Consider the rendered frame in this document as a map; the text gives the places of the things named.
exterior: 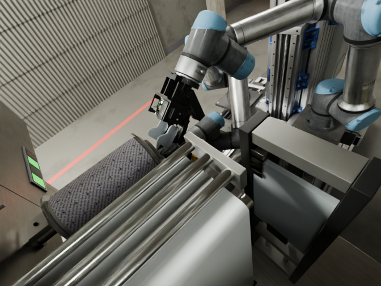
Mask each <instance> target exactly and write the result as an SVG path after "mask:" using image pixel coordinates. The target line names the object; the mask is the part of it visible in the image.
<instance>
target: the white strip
mask: <svg viewBox="0 0 381 286"><path fill-rule="evenodd" d="M253 206H254V202H253V201H252V199H251V198H250V197H249V196H248V195H246V194H245V193H243V192H241V193H240V194H239V195H238V196H237V197H236V196H234V195H233V194H232V193H230V194H229V195H228V197H226V198H225V199H224V201H223V202H221V203H220V205H219V206H217V207H216V209H215V210H213V212H212V213H211V214H210V215H209V216H208V217H207V218H206V219H205V220H204V221H203V222H202V223H201V224H200V225H199V226H198V227H197V228H196V229H195V230H194V231H193V232H192V233H191V234H190V235H189V236H188V237H187V238H186V239H185V240H184V241H183V242H182V243H181V244H180V245H179V246H178V247H177V248H176V249H175V250H174V251H173V252H172V253H171V254H170V255H169V256H168V258H167V259H166V260H165V261H164V262H163V263H162V264H161V265H160V266H159V267H158V268H157V269H156V270H155V271H154V272H153V273H152V274H151V275H150V276H149V277H148V278H147V279H146V280H145V281H144V282H143V283H142V284H141V285H140V286H255V285H256V284H257V282H256V281H255V280H254V281H253V264H252V246H251V228H250V219H249V211H250V209H251V208H252V207H253Z"/></svg>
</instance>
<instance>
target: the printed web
mask: <svg viewBox="0 0 381 286"><path fill-rule="evenodd" d="M155 167H157V165H156V163H155V162H154V160H153V159H152V158H151V157H150V155H149V154H148V152H147V151H146V150H145V149H144V148H143V147H142V146H141V144H140V143H139V142H138V141H137V140H136V139H134V138H131V139H130V140H128V141H127V142H125V143H124V144H122V145H121V146H120V147H118V148H117V149H116V150H114V151H113V152H111V153H110V154H109V155H107V156H106V157H104V158H103V159H102V160H100V161H99V162H98V163H96V164H95V165H93V166H92V167H90V168H89V169H88V170H86V171H85V172H84V173H83V174H81V175H80V176H78V177H77V178H75V179H74V180H73V181H71V182H70V183H69V184H67V185H66V186H64V187H63V188H61V189H60V190H59V191H57V192H56V193H55V194H53V195H52V196H51V197H50V199H49V201H50V205H51V207H52V209H53V211H54V213H55V214H56V216H57V217H58V218H59V220H60V221H61V222H62V223H63V224H64V225H65V226H66V227H67V228H68V229H69V230H71V231H72V232H73V233H75V232H76V231H78V230H79V229H80V228H81V227H82V226H84V225H85V224H86V223H88V222H89V221H90V220H91V219H92V218H94V217H95V216H96V215H97V214H98V213H100V212H101V211H102V210H103V209H105V208H106V207H107V206H109V205H110V204H111V203H112V202H113V201H115V200H116V199H117V198H118V197H119V196H121V195H122V194H123V193H124V192H125V191H127V190H128V189H129V188H130V187H132V186H133V185H134V184H136V183H137V182H138V181H139V180H140V179H142V178H143V177H144V176H145V175H146V174H148V173H149V172H150V171H151V170H152V169H154V168H155Z"/></svg>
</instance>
